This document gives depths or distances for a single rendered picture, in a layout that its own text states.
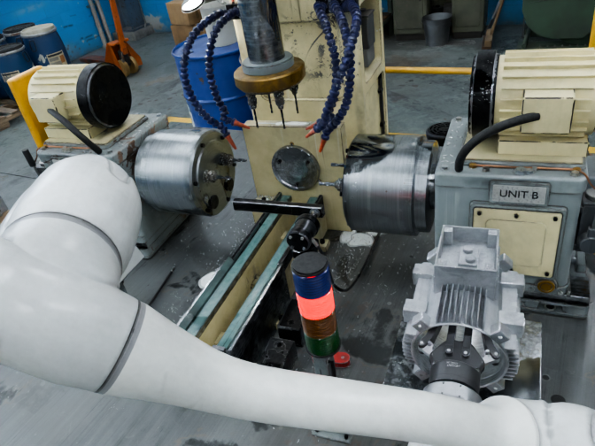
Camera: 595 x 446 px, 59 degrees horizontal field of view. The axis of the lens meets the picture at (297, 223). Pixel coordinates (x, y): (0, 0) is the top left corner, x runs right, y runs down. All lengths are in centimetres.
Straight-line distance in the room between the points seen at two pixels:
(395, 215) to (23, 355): 90
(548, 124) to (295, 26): 73
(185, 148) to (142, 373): 99
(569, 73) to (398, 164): 38
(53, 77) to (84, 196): 107
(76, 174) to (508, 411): 56
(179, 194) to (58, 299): 98
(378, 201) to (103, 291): 81
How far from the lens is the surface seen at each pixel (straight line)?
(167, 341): 56
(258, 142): 155
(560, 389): 122
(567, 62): 117
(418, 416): 59
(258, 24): 129
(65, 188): 64
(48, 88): 168
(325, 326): 89
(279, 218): 153
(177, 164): 147
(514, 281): 101
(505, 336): 90
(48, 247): 56
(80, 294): 54
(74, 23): 826
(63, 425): 134
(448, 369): 85
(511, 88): 114
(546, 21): 533
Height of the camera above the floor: 173
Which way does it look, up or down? 34 degrees down
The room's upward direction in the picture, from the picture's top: 10 degrees counter-clockwise
